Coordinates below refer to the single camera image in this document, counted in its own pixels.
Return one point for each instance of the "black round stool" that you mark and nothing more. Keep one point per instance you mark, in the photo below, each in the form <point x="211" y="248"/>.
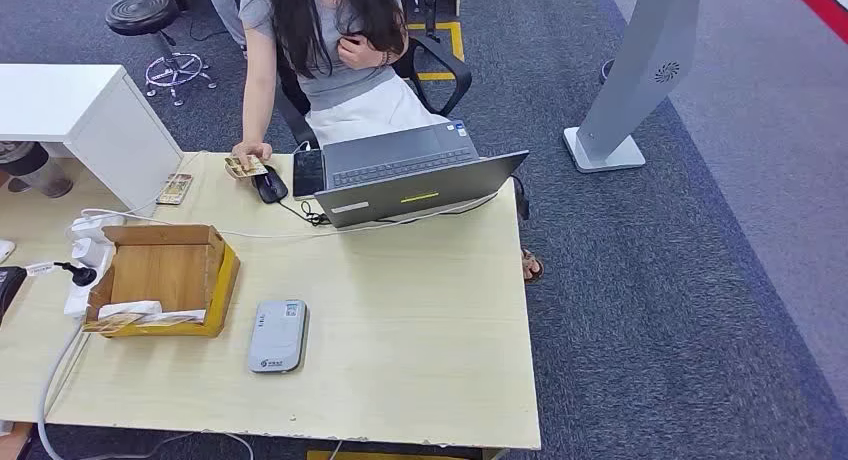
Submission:
<point x="142" y="13"/>

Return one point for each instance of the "white charger adapter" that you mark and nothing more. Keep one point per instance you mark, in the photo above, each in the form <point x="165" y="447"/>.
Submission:
<point x="91" y="253"/>
<point x="96" y="228"/>

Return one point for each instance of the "white rounded device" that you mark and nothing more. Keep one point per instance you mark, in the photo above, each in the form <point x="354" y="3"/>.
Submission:
<point x="5" y="250"/>

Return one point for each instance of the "standing person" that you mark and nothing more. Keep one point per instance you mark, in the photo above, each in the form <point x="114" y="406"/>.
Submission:
<point x="225" y="6"/>

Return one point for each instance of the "grey kiosk stand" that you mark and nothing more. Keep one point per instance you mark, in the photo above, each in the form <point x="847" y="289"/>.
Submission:
<point x="636" y="66"/>

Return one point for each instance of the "person's left hand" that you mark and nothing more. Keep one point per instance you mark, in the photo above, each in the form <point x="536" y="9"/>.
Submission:
<point x="361" y="53"/>

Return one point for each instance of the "dark round bin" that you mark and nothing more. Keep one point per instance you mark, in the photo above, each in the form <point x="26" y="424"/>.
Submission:
<point x="606" y="71"/>

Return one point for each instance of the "white paper strip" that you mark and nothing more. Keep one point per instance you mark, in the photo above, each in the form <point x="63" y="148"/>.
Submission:
<point x="179" y="316"/>

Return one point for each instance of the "yellow floor tape square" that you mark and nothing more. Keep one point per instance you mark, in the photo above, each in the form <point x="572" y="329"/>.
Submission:
<point x="457" y="46"/>

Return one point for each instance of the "black stand legs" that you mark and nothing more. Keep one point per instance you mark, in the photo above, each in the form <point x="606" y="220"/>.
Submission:
<point x="430" y="6"/>

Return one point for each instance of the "gold spare card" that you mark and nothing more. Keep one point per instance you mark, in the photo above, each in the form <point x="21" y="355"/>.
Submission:
<point x="109" y="323"/>

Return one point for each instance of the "white cabinet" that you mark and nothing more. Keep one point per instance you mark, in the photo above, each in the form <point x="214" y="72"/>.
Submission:
<point x="60" y="99"/>

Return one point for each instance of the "grey laptop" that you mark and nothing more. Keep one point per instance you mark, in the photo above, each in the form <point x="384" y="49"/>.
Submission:
<point x="411" y="192"/>

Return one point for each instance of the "black power plug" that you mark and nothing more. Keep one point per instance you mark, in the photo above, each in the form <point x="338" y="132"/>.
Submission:
<point x="83" y="275"/>

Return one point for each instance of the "white power strip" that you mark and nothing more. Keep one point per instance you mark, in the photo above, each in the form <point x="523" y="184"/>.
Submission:
<point x="78" y="301"/>

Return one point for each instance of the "cardboard box yellow trim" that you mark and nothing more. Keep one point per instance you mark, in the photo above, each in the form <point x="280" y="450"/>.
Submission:
<point x="166" y="271"/>

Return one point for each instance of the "black computer mouse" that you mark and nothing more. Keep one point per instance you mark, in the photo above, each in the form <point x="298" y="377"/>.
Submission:
<point x="270" y="185"/>

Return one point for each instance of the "person's right hand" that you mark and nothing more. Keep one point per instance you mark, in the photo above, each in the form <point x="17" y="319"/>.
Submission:
<point x="250" y="151"/>

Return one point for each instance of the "black desk device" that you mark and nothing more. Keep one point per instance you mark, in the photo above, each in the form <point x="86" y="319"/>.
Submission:
<point x="8" y="291"/>

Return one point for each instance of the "black smartphone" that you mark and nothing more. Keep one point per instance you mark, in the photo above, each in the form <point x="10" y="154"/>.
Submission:
<point x="309" y="173"/>

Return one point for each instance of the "black office chair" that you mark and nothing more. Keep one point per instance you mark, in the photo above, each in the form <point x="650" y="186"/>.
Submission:
<point x="450" y="66"/>

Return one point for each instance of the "person's sandalled foot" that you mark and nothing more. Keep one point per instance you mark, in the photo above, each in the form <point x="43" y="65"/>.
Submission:
<point x="532" y="266"/>

